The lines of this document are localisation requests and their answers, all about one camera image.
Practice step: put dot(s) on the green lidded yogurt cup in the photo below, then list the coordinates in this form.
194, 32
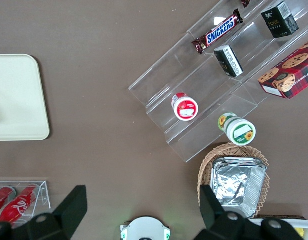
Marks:
240, 131

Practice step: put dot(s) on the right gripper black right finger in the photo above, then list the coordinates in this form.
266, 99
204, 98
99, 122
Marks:
219, 225

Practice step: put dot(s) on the clear acrylic bottle rack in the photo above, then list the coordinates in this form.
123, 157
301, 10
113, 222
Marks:
43, 192

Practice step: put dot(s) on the red plaid cookie box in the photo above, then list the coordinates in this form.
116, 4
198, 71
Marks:
289, 75

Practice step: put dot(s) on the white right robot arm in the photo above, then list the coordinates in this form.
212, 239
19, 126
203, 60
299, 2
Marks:
145, 228

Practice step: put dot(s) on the Snickers chocolate bar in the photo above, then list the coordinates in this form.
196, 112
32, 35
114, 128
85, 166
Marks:
245, 2
219, 32

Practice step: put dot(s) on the light tan wicker basket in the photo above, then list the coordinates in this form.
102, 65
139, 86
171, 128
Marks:
206, 170

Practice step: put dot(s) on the red lidded yogurt cup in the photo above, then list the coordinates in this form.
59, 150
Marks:
185, 108

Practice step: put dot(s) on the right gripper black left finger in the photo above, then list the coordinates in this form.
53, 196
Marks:
66, 215

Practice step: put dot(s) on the yellow snack packet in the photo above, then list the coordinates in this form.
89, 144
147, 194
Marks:
299, 232

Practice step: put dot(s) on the clear acrylic stepped stand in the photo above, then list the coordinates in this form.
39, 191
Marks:
188, 75

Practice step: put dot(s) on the red cola bottle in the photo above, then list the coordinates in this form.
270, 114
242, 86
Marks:
1, 197
17, 206

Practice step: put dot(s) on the beige plastic tray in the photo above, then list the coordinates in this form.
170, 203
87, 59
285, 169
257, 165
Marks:
16, 100

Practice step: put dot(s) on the small black carton box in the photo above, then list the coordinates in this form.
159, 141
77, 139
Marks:
279, 21
229, 61

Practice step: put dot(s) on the aluminium foil container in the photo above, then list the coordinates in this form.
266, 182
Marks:
234, 185

